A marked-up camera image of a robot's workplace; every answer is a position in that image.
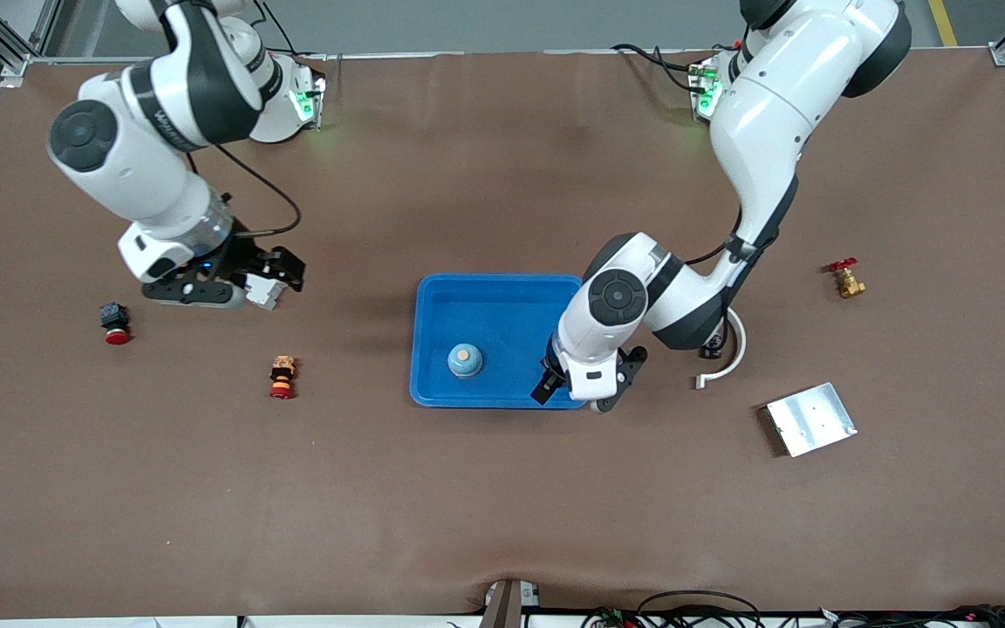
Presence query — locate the metal table edge bracket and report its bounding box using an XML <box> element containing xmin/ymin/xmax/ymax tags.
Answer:
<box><xmin>481</xmin><ymin>578</ymin><xmax>543</xmax><ymax>628</ymax></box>

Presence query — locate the black floor cable bundle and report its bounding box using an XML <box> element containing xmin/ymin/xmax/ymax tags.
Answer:
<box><xmin>581</xmin><ymin>590</ymin><xmax>1005</xmax><ymax>628</ymax></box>

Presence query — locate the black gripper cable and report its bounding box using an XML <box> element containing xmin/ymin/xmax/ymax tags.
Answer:
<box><xmin>684</xmin><ymin>209</ymin><xmax>746</xmax><ymax>265</ymax></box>
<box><xmin>206</xmin><ymin>144</ymin><xmax>303</xmax><ymax>238</ymax></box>

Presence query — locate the silver metal power supply box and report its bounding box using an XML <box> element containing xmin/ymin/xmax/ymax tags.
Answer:
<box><xmin>760</xmin><ymin>382</ymin><xmax>858</xmax><ymax>458</ymax></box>

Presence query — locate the blue plastic tray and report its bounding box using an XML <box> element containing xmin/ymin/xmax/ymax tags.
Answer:
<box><xmin>409</xmin><ymin>274</ymin><xmax>592</xmax><ymax>410</ymax></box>

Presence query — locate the white curved plastic bracket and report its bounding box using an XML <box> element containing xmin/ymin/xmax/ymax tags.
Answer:
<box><xmin>695</xmin><ymin>307</ymin><xmax>749</xmax><ymax>390</ymax></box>

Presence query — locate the white circuit breaker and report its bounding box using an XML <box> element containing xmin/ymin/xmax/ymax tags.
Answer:
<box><xmin>245</xmin><ymin>277</ymin><xmax>287</xmax><ymax>311</ymax></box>

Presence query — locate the brass valve red handle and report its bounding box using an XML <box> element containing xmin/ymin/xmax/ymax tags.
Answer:
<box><xmin>824</xmin><ymin>257</ymin><xmax>867</xmax><ymax>300</ymax></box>

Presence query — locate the black left arm base cable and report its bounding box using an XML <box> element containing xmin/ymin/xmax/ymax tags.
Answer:
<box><xmin>612</xmin><ymin>42</ymin><xmax>706</xmax><ymax>93</ymax></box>

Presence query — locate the light blue service bell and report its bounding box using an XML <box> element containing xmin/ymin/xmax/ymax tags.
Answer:
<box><xmin>447</xmin><ymin>342</ymin><xmax>483</xmax><ymax>379</ymax></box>

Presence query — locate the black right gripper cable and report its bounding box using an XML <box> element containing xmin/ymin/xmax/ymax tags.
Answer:
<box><xmin>206</xmin><ymin>144</ymin><xmax>303</xmax><ymax>238</ymax></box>

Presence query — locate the red mushroom button blue base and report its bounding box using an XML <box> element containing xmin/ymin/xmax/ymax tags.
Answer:
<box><xmin>99</xmin><ymin>302</ymin><xmax>132</xmax><ymax>345</ymax></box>

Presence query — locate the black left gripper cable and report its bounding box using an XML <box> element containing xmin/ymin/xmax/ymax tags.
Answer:
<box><xmin>684</xmin><ymin>209</ymin><xmax>746</xmax><ymax>265</ymax></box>

